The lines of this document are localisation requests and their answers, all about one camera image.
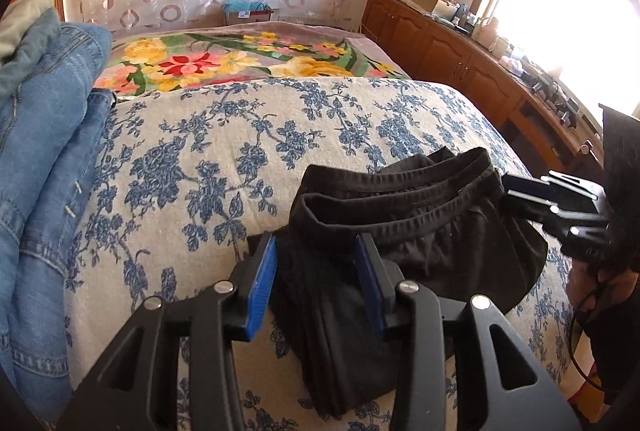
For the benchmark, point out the row of small desk items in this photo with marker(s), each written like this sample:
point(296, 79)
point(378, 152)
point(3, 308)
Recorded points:
point(545, 83)

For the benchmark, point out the folded grey pants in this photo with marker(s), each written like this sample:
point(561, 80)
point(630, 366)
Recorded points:
point(25, 26)

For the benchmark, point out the folded blue jeans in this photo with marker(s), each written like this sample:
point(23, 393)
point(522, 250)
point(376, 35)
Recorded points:
point(65, 56)
point(55, 161)
point(40, 321)

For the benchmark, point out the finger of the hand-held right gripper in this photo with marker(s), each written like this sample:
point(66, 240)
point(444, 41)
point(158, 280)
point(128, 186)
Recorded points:
point(530, 196)
point(575, 186)

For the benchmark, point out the person's right forearm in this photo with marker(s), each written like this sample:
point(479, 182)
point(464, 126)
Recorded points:
point(617, 346)

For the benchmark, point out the blue floral blanket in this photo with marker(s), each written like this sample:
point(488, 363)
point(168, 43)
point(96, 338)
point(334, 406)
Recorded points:
point(200, 161)

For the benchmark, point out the wooden cabinet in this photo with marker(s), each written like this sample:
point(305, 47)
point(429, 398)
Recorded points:
point(450, 51)

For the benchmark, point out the cardboard box with blue bag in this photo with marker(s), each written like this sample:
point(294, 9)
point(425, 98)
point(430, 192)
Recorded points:
point(247, 13)

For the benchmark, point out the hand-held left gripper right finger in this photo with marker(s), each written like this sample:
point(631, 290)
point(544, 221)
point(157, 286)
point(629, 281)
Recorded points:
point(372, 286)

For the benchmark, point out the colourful flower blanket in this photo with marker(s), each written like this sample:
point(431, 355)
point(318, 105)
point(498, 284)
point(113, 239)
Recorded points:
point(225, 61)

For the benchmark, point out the black pants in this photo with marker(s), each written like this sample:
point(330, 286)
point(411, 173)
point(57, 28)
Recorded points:
point(425, 231)

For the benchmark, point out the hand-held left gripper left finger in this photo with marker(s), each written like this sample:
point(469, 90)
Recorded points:
point(260, 286)

